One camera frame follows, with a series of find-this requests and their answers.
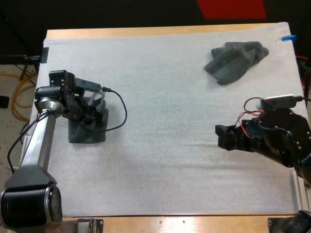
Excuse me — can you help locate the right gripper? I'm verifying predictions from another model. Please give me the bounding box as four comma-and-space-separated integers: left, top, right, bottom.
215, 107, 311, 168

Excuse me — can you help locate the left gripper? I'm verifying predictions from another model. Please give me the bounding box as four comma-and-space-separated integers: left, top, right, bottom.
48, 70, 104, 126

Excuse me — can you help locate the grey-green towel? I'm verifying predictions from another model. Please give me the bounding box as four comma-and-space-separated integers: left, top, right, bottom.
68, 99, 109, 145
204, 41, 270, 86

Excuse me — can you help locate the crumpled grey-green towel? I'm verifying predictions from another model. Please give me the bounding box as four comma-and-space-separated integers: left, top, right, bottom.
204, 41, 270, 86

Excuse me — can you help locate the dark clamp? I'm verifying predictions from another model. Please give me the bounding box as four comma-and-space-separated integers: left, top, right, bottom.
267, 216, 284, 229
76, 218, 104, 233
39, 47, 50, 65

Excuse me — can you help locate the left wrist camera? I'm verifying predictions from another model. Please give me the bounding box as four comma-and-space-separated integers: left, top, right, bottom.
74, 77, 103, 95

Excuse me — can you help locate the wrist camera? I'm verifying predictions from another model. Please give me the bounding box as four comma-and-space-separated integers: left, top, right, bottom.
74, 77, 103, 95
255, 94, 297, 109

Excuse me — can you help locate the thin black looped cable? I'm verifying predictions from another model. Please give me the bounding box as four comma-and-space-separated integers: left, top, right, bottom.
243, 97, 266, 114

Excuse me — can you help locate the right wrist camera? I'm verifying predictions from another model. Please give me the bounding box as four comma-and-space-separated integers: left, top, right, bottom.
255, 94, 297, 109

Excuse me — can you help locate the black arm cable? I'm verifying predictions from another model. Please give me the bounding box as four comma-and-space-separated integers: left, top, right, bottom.
7, 110, 51, 173

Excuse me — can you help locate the ribbed aluminium rail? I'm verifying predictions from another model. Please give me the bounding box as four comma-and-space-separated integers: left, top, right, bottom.
290, 169, 311, 216

